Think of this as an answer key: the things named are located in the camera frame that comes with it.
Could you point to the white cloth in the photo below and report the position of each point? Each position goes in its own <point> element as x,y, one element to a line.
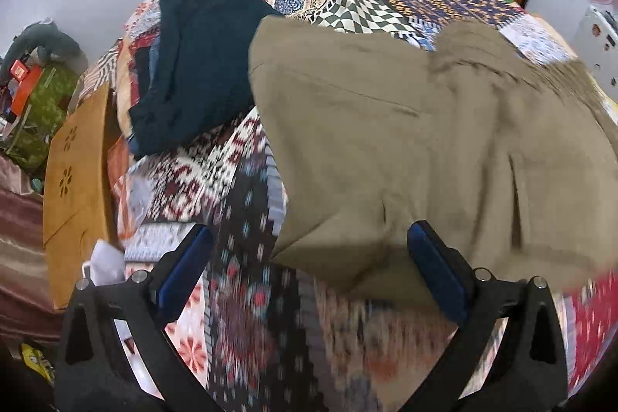
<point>104,262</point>

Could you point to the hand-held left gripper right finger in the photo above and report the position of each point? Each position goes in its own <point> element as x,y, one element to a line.
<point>437,269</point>

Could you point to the wooden lap table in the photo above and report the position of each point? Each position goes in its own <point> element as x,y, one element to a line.
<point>79,190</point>

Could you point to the red box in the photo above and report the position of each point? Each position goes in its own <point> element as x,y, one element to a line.
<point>21,81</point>

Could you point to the patchwork printed blanket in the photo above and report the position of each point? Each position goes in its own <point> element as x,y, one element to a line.
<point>241,296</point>

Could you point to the green fabric basket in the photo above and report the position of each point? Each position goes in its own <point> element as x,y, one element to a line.
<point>43,112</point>

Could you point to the dark navy folded garment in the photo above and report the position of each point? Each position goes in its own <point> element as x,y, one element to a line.
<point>203,69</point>

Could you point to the grey cloth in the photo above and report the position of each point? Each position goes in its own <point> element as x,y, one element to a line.
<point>48,43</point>

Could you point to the yellow packet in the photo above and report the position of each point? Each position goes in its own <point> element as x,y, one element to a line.
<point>34,359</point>

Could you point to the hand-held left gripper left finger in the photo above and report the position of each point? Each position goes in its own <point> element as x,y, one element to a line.
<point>186,265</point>

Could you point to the striped maroon curtain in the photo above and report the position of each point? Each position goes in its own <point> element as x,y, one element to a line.
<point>19,248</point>

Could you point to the olive green pants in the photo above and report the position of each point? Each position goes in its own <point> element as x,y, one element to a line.
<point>386,127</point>

